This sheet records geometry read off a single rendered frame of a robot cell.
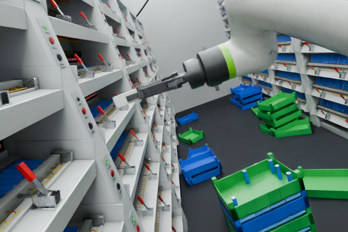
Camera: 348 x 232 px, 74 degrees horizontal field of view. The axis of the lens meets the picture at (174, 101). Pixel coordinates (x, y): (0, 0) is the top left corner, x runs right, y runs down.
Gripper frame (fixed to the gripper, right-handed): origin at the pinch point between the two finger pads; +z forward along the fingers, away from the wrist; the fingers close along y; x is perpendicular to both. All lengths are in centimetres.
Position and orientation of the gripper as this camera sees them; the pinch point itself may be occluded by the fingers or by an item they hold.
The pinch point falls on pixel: (127, 98)
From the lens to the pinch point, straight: 61.7
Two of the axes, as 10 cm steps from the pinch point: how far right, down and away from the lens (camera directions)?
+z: -9.4, 3.4, 0.5
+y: -0.1, -1.9, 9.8
